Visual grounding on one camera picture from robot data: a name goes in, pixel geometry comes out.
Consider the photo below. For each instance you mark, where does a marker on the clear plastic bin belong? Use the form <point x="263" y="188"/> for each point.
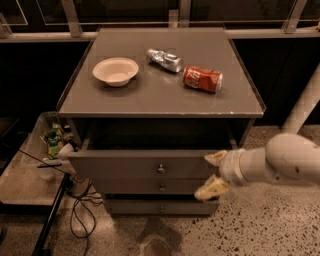
<point x="22" y="182"/>

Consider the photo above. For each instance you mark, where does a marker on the crushed silver can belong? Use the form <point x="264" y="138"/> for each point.
<point x="166" y="60"/>

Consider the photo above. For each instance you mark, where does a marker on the grey top drawer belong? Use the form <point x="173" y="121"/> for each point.
<point x="142" y="164"/>

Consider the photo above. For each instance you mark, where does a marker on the black stick tool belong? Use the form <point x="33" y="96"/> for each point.
<point x="46" y="165"/>

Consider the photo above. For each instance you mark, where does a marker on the red cola can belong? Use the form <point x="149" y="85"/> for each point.
<point x="203" y="79"/>

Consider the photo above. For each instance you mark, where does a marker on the grey drawer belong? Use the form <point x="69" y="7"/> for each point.
<point x="152" y="207"/>
<point x="147" y="186"/>
<point x="142" y="164"/>

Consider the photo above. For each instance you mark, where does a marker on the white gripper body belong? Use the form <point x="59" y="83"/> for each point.
<point x="229" y="166"/>

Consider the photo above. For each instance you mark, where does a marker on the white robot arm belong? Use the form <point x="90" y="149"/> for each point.
<point x="286" y="159"/>

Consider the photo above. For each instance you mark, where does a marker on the grey drawer cabinet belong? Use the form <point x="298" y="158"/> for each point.
<point x="155" y="110"/>

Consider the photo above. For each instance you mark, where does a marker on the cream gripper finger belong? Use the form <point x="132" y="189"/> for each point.
<point x="213" y="187"/>
<point x="216" y="158"/>

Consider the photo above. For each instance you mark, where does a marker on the green snack bag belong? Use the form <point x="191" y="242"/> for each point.
<point x="54" y="140"/>

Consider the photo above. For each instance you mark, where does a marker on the white paper bowl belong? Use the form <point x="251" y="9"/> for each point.
<point x="115" y="72"/>

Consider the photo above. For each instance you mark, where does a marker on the white cup in bin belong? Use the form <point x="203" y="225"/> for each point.
<point x="63" y="153"/>

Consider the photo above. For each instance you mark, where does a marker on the metal window railing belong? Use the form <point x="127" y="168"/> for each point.
<point x="80" y="20"/>

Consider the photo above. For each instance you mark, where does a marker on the grey bottom drawer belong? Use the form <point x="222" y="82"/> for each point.
<point x="152" y="207"/>

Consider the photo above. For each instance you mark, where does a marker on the grey middle drawer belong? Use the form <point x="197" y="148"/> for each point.
<point x="147" y="186"/>

